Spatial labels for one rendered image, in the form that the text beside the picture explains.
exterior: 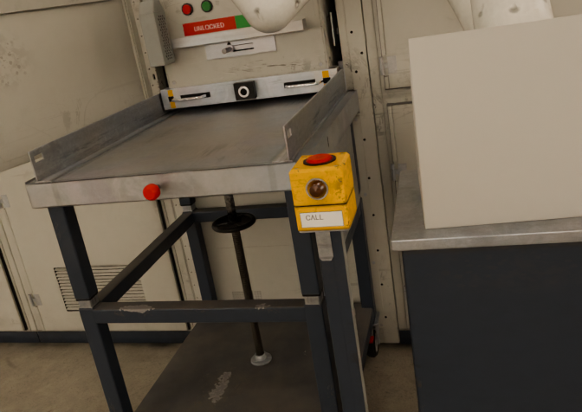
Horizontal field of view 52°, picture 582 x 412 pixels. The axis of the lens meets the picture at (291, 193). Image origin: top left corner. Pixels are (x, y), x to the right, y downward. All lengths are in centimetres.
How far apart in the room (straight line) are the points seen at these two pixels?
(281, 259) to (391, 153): 51
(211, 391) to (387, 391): 52
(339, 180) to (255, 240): 114
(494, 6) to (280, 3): 43
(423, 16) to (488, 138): 79
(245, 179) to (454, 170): 40
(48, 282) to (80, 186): 114
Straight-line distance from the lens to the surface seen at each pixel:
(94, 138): 155
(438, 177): 96
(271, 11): 128
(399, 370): 195
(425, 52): 92
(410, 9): 170
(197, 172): 118
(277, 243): 196
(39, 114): 172
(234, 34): 172
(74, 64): 180
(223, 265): 206
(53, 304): 246
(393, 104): 174
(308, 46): 171
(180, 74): 184
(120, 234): 215
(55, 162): 142
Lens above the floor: 114
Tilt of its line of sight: 18 degrees down
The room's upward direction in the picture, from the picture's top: 9 degrees counter-clockwise
